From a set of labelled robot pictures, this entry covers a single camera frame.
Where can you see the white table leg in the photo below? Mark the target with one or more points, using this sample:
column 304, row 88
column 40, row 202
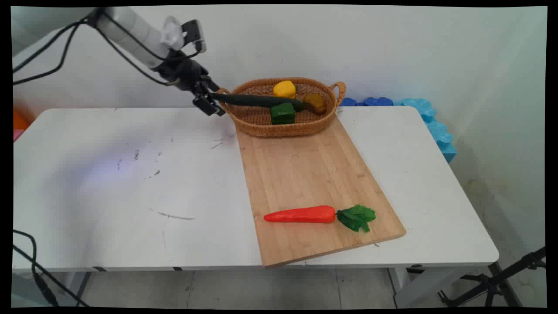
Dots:
column 418, row 285

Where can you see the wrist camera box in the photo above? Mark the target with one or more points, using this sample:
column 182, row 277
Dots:
column 194, row 34

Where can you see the brown toy potato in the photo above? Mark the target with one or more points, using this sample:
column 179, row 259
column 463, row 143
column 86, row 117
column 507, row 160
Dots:
column 315, row 103

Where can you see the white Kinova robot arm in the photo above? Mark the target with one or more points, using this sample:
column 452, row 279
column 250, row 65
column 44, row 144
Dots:
column 126, row 28

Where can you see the woven wicker basket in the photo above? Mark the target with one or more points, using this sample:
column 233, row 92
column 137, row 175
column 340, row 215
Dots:
column 283, row 117

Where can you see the bamboo cutting board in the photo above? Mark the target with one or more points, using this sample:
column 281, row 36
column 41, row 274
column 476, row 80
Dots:
column 314, row 183

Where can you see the blue foam mat pieces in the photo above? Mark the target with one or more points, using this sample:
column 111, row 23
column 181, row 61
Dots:
column 429, row 122

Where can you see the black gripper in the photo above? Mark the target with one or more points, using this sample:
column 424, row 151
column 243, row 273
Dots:
column 183, row 72

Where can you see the dark green toy cucumber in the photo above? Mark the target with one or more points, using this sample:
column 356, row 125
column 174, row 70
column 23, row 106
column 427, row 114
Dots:
column 261, row 101

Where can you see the green toy bell pepper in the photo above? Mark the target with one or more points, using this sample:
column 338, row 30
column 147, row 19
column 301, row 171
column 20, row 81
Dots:
column 282, row 113

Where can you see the orange toy carrot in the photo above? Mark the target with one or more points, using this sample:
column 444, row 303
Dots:
column 305, row 214

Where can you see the orange and pink object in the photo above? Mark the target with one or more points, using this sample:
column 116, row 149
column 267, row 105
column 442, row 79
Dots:
column 18, row 124

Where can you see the yellow toy bell pepper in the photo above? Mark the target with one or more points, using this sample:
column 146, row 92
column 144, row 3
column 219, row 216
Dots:
column 284, row 89

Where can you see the black tripod stand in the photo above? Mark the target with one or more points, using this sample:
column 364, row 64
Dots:
column 497, row 281

